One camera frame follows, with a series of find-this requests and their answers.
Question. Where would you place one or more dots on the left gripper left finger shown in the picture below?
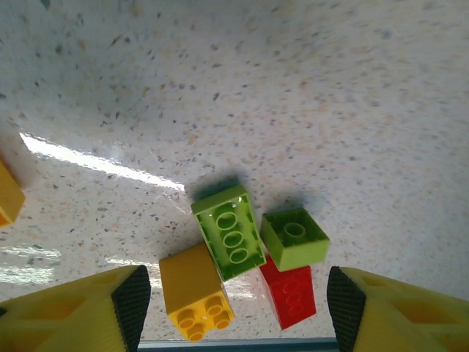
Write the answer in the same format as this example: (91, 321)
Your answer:
(69, 319)

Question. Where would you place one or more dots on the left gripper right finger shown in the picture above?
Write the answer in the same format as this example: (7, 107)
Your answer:
(403, 315)

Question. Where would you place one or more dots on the red lego brick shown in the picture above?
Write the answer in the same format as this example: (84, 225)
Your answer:
(291, 295)

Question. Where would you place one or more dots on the yellow lego brick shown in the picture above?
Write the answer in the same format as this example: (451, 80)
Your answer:
(192, 286)
(9, 194)

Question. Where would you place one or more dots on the small green lego brick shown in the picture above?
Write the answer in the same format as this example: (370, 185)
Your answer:
(295, 238)

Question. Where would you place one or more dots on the teal plastic container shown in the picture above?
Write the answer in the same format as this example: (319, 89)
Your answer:
(238, 345)

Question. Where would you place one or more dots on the long green lego brick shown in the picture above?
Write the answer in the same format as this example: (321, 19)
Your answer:
(231, 234)

